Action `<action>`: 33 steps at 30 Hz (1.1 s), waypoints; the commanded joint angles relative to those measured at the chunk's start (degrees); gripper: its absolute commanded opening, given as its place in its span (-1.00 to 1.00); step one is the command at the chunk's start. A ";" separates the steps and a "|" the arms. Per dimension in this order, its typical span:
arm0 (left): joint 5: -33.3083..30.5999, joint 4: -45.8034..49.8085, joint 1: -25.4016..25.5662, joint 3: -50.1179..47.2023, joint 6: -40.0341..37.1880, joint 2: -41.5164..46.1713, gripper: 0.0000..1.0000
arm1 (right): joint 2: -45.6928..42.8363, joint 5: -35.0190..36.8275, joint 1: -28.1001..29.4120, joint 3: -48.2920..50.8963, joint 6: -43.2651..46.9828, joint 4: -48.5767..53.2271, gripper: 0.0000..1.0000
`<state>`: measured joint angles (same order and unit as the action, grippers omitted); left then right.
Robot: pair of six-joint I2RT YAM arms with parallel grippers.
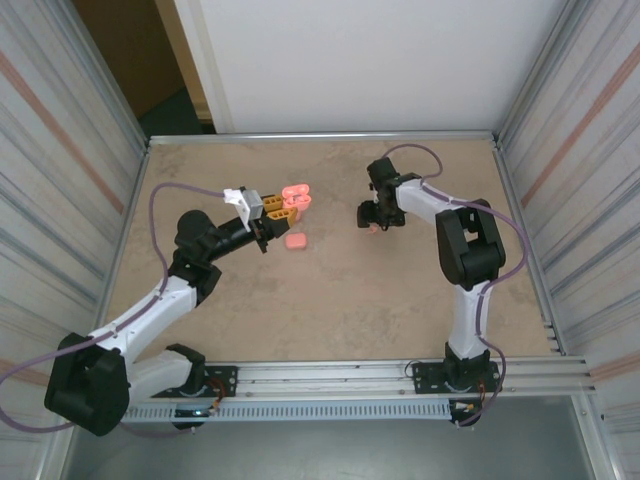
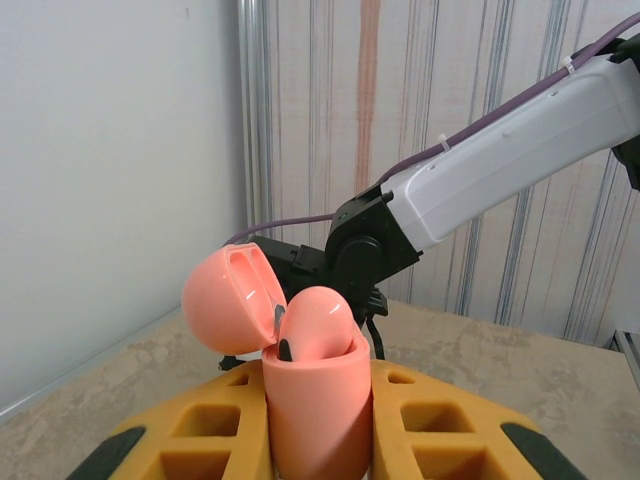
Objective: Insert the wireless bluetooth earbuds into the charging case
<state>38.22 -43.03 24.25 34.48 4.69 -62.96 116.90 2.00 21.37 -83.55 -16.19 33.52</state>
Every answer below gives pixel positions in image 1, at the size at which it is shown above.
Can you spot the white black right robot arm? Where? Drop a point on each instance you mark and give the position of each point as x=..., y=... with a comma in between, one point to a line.
x=470, y=320

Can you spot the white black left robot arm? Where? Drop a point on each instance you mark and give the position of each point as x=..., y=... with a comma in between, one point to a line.
x=150, y=310

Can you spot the small black controller board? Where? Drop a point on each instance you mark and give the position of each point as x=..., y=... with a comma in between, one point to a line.
x=462, y=407
x=192, y=413

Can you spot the brown wooden door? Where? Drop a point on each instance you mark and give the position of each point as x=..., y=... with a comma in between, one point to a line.
x=125, y=50

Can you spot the grey metal lower panel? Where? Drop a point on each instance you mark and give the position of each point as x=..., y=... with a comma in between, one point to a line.
x=325, y=450

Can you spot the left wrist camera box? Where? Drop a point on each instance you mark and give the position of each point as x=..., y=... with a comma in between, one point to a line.
x=247, y=205

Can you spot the aluminium back frame rail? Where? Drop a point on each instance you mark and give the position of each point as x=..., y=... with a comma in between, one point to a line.
x=300, y=136

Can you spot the aluminium side frame rail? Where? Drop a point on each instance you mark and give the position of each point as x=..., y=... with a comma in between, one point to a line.
x=504, y=165
x=137, y=190

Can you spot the white wall panel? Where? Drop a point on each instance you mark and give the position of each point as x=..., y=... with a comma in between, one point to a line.
x=350, y=60

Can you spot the corrugated enclosure side panel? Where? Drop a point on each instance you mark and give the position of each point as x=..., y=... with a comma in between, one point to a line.
x=50, y=150
x=590, y=150

